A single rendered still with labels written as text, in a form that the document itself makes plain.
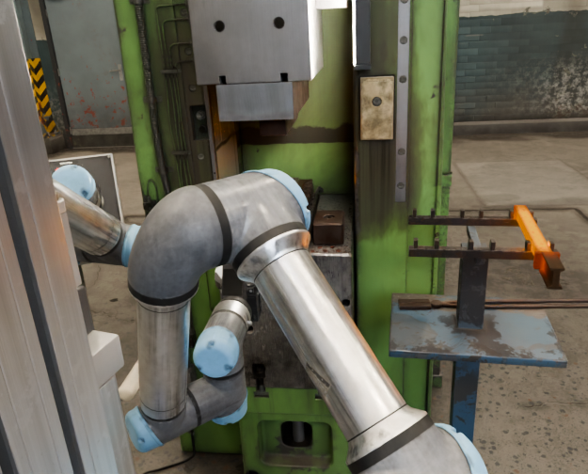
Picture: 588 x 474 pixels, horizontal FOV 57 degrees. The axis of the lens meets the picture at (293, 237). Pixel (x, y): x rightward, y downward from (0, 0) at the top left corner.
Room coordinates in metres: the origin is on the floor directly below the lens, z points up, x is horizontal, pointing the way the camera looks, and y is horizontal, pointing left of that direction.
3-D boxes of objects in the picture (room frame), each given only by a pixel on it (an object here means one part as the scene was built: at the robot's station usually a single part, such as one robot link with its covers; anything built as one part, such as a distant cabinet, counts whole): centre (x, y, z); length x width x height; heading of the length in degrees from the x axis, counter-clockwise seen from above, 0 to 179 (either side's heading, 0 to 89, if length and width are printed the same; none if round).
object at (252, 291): (0.99, 0.12, 0.97); 0.12 x 0.08 x 0.09; 172
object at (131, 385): (1.40, 0.43, 0.62); 0.44 x 0.05 x 0.05; 172
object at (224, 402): (0.82, 0.15, 0.88); 0.11 x 0.08 x 0.11; 127
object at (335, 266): (1.65, -0.01, 0.69); 0.56 x 0.38 x 0.45; 172
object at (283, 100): (1.64, 0.05, 1.32); 0.42 x 0.20 x 0.10; 172
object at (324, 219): (1.47, -0.11, 0.95); 0.12 x 0.08 x 0.06; 172
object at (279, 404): (1.65, -0.01, 0.23); 0.55 x 0.37 x 0.47; 172
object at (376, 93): (1.52, -0.25, 1.27); 0.09 x 0.02 x 0.17; 82
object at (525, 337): (1.21, -0.44, 0.75); 0.40 x 0.30 x 0.02; 78
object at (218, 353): (0.83, 0.14, 0.98); 0.11 x 0.08 x 0.09; 172
